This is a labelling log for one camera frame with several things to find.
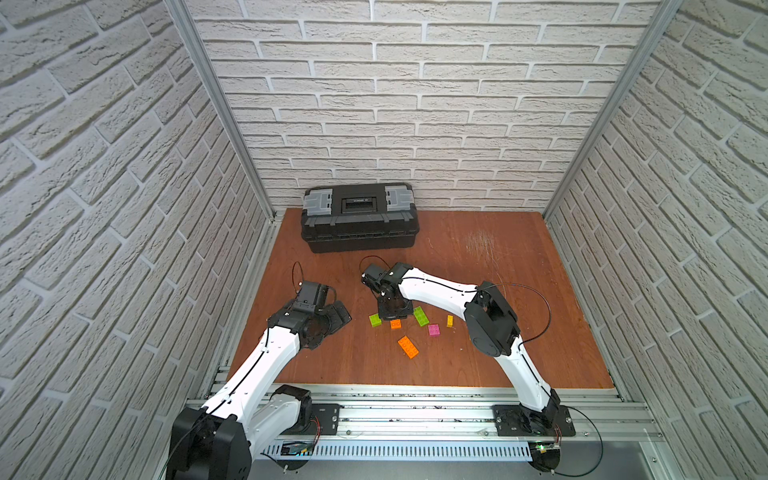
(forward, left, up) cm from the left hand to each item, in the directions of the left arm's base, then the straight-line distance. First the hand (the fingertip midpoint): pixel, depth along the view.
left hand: (342, 317), depth 83 cm
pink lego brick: (-1, -27, -5) cm, 28 cm away
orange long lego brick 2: (-6, -19, -7) cm, 21 cm away
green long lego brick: (+4, -24, -7) cm, 25 cm away
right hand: (+4, -15, -7) cm, 17 cm away
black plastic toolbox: (+32, -5, +8) cm, 33 cm away
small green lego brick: (+2, -9, -6) cm, 11 cm away
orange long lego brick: (+1, -15, -6) cm, 17 cm away
